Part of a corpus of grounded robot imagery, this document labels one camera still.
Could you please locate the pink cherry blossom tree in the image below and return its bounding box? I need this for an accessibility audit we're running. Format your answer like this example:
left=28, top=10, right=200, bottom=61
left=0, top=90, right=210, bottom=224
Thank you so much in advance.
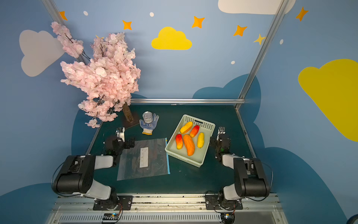
left=60, top=33, right=141, bottom=128

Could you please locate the controller board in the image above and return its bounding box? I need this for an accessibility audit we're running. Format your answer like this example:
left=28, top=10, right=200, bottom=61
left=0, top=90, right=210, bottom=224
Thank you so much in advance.
left=101, top=213, right=119, bottom=224
left=220, top=213, right=235, bottom=224

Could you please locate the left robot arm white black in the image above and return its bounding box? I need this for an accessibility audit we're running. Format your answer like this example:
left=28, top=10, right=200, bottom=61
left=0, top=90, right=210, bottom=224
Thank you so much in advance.
left=51, top=135, right=135, bottom=211

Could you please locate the red yellow mango left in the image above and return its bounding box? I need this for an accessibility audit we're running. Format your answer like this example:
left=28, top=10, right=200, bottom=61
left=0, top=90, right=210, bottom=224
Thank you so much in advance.
left=175, top=134, right=183, bottom=150

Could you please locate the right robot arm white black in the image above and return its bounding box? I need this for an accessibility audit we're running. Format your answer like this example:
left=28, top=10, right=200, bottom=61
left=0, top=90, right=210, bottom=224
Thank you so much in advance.
left=209, top=133, right=271, bottom=211

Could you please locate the left controller board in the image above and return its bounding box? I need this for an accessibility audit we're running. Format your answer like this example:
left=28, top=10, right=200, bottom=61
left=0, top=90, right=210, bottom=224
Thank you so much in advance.
left=101, top=213, right=119, bottom=224

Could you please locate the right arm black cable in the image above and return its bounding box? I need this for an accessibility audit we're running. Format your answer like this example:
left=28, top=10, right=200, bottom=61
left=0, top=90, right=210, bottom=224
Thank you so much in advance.
left=246, top=162, right=274, bottom=202

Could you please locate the aluminium frame back bar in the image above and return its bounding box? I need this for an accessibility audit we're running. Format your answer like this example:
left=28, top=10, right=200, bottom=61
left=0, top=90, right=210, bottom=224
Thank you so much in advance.
left=131, top=99, right=245, bottom=104

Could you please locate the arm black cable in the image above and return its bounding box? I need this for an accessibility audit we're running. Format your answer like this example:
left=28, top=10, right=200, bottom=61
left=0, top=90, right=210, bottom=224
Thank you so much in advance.
left=246, top=162, right=274, bottom=202
left=50, top=162, right=84, bottom=198

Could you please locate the right controller board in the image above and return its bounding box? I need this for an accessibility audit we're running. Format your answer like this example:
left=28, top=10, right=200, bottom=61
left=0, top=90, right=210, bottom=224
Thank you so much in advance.
left=220, top=213, right=235, bottom=224

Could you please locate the pale green perforated plastic basket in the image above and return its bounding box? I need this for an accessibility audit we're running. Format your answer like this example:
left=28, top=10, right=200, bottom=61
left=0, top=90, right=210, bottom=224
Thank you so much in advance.
left=165, top=114, right=215, bottom=168

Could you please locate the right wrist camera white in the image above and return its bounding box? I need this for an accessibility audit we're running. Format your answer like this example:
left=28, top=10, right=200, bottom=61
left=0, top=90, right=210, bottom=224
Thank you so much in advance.
left=217, top=127, right=226, bottom=136

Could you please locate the silver metal can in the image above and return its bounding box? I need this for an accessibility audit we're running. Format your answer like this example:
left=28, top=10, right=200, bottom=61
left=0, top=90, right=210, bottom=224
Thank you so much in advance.
left=142, top=111, right=153, bottom=124

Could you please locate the large orange mango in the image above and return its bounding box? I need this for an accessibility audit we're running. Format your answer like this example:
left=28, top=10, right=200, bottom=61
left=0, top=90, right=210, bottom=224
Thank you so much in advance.
left=183, top=134, right=195, bottom=156

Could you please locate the red orange mango top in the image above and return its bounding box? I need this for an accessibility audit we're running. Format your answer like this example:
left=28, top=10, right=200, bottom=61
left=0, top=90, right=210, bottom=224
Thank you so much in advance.
left=189, top=125, right=200, bottom=138

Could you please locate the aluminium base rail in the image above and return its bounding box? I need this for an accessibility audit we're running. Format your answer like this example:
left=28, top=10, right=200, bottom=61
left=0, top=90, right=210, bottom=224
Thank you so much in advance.
left=46, top=193, right=288, bottom=224

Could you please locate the clear zip-top bag blue zipper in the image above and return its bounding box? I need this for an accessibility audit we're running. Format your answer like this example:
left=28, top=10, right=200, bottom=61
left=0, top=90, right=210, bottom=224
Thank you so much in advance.
left=117, top=138, right=170, bottom=181

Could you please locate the yellow orange mango top left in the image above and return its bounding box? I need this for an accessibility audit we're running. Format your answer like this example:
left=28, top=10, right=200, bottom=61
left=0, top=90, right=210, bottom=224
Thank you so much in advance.
left=180, top=121, right=193, bottom=134

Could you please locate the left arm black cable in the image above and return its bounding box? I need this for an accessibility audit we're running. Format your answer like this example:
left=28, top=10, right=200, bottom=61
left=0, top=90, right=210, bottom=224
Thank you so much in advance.
left=50, top=162, right=84, bottom=198

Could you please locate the yellow mango right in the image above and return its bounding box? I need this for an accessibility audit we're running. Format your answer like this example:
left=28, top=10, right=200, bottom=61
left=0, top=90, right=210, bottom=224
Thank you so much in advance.
left=197, top=133, right=205, bottom=148

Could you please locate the aluminium frame left post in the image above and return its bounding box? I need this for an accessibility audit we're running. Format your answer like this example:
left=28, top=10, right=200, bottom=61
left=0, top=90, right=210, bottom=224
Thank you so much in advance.
left=42, top=0, right=89, bottom=62

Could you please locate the blue dotted work glove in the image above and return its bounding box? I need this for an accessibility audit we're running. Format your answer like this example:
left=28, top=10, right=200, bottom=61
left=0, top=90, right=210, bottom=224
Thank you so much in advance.
left=139, top=113, right=159, bottom=135

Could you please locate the aluminium frame right post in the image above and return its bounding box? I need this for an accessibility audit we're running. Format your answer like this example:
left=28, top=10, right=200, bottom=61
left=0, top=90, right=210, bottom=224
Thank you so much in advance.
left=235, top=0, right=290, bottom=112

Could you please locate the aluminium frame post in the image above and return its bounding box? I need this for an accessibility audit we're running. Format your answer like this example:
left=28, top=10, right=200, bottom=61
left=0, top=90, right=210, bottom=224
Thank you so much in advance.
left=42, top=0, right=89, bottom=62
left=235, top=0, right=290, bottom=112

